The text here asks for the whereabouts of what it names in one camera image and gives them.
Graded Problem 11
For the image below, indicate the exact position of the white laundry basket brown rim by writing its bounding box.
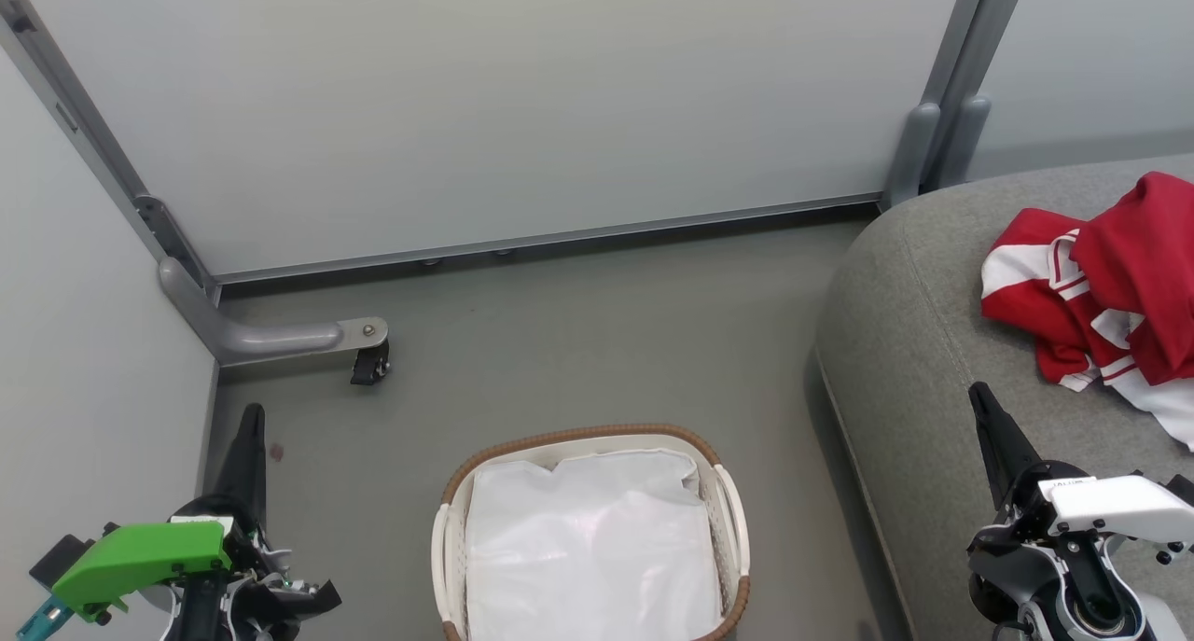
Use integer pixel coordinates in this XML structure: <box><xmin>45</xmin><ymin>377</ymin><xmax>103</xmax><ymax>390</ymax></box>
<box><xmin>431</xmin><ymin>423</ymin><xmax>753</xmax><ymax>641</ymax></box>

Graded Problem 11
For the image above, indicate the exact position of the grey partition foot bracket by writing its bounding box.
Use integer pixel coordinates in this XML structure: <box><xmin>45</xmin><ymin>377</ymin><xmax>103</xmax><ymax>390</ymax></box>
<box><xmin>157</xmin><ymin>256</ymin><xmax>390</xmax><ymax>368</ymax></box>

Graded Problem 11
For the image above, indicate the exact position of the grey partition post with feet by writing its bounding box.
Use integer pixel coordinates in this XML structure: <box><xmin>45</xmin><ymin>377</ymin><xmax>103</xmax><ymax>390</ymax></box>
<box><xmin>881</xmin><ymin>0</ymin><xmax>1033</xmax><ymax>212</ymax></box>

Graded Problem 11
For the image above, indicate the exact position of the grey partition bottom rail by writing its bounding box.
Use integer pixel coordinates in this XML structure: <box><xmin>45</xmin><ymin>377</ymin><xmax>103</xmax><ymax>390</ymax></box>
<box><xmin>213</xmin><ymin>191</ymin><xmax>883</xmax><ymax>286</ymax></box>

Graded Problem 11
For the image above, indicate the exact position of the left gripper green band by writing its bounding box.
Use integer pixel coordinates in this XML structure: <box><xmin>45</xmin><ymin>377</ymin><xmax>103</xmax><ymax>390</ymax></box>
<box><xmin>51</xmin><ymin>402</ymin><xmax>342</xmax><ymax>641</ymax></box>

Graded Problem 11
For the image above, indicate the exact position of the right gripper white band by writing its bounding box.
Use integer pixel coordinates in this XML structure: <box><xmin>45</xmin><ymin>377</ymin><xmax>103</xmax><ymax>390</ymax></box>
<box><xmin>966</xmin><ymin>382</ymin><xmax>1194</xmax><ymax>625</ymax></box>

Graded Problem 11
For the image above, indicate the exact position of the grey slanted partition frame post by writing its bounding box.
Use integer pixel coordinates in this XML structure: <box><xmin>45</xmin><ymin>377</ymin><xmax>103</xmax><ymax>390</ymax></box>
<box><xmin>0</xmin><ymin>0</ymin><xmax>223</xmax><ymax>304</ymax></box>

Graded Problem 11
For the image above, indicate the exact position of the white basket liner cloth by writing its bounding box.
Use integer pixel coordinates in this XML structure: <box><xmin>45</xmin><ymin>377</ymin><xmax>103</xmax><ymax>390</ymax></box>
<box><xmin>463</xmin><ymin>447</ymin><xmax>726</xmax><ymax>641</ymax></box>

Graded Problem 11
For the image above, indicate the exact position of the black caster wheel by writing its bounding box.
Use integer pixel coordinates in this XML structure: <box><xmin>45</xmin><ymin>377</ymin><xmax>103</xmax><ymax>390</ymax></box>
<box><xmin>349</xmin><ymin>337</ymin><xmax>392</xmax><ymax>387</ymax></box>

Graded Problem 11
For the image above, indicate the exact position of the grey fabric sofa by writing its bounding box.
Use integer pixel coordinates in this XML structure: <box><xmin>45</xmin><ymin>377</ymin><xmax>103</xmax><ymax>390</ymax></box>
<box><xmin>813</xmin><ymin>151</ymin><xmax>1194</xmax><ymax>641</ymax></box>

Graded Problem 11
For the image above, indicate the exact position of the red and white clothing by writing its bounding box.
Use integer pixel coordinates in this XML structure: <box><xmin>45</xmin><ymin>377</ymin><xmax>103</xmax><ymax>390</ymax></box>
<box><xmin>979</xmin><ymin>171</ymin><xmax>1194</xmax><ymax>453</ymax></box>

